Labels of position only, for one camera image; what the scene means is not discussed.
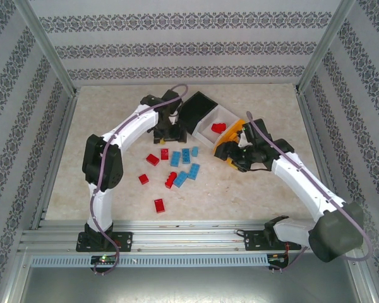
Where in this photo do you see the white plastic bin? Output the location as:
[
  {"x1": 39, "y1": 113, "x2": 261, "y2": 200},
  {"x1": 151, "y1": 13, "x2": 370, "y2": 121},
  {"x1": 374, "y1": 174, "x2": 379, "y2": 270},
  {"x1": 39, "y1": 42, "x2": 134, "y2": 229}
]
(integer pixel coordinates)
[{"x1": 191, "y1": 105, "x2": 241, "y2": 149}]

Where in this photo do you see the grey slotted cable duct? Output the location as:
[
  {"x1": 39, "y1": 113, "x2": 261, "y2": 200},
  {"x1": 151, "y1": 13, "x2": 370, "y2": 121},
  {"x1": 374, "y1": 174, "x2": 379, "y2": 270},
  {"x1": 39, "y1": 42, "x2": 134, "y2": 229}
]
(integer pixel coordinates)
[{"x1": 30, "y1": 254, "x2": 271, "y2": 268}]

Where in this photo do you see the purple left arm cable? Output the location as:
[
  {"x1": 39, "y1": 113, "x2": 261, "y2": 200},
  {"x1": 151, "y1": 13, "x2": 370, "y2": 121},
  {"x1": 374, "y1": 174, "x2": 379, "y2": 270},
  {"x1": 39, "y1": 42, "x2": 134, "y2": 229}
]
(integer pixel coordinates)
[{"x1": 90, "y1": 83, "x2": 189, "y2": 276}]

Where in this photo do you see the aluminium frame post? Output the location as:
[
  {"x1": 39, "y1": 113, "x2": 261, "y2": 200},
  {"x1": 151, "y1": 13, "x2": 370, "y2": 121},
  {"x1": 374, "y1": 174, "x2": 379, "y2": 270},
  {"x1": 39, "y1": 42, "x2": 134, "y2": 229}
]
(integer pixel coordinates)
[
  {"x1": 12, "y1": 0, "x2": 80, "y2": 98},
  {"x1": 296, "y1": 0, "x2": 357, "y2": 95}
]

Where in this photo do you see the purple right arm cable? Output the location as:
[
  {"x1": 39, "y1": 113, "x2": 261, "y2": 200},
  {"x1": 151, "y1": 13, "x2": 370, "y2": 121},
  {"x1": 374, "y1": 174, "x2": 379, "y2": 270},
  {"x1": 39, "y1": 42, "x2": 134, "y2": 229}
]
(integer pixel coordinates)
[{"x1": 245, "y1": 110, "x2": 374, "y2": 272}]

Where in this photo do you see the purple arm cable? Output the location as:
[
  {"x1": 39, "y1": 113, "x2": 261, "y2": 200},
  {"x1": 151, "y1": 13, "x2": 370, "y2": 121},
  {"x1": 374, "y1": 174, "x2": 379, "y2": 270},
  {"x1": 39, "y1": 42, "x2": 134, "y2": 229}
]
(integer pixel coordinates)
[
  {"x1": 245, "y1": 110, "x2": 374, "y2": 272},
  {"x1": 90, "y1": 83, "x2": 189, "y2": 276}
]

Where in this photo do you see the grey metal panel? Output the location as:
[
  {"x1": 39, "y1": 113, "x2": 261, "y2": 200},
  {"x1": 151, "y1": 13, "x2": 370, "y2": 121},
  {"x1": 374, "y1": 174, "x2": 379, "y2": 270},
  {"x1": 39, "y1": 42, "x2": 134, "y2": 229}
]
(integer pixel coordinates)
[{"x1": 6, "y1": 252, "x2": 376, "y2": 303}]

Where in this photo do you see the orange plastic bin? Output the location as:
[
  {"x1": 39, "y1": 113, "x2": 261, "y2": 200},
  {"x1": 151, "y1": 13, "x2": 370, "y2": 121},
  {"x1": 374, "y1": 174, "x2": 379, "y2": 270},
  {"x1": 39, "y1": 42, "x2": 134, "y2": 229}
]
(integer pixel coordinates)
[{"x1": 212, "y1": 119, "x2": 247, "y2": 171}]

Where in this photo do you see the black plastic bin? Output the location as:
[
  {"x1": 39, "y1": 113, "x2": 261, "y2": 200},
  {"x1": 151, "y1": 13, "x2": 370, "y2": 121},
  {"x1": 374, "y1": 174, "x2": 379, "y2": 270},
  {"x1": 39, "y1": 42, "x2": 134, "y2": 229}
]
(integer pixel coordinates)
[{"x1": 177, "y1": 90, "x2": 219, "y2": 135}]

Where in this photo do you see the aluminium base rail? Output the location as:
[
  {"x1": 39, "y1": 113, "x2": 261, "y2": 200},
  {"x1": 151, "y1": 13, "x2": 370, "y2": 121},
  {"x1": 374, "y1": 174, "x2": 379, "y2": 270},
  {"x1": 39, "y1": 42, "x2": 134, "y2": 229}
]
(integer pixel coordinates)
[{"x1": 17, "y1": 220, "x2": 361, "y2": 253}]

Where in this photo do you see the small circuit board green light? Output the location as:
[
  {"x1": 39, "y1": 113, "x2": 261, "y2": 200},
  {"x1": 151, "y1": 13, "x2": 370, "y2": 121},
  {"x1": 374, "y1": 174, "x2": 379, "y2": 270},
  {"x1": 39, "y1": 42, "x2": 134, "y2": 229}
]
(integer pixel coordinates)
[{"x1": 91, "y1": 256, "x2": 117, "y2": 265}]

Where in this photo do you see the aluminium side rail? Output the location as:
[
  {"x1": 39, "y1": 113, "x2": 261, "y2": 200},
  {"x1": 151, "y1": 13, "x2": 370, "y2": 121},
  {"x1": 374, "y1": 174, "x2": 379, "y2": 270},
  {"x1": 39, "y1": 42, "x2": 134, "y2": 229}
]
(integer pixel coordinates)
[
  {"x1": 31, "y1": 93, "x2": 80, "y2": 230},
  {"x1": 296, "y1": 91, "x2": 347, "y2": 227}
]

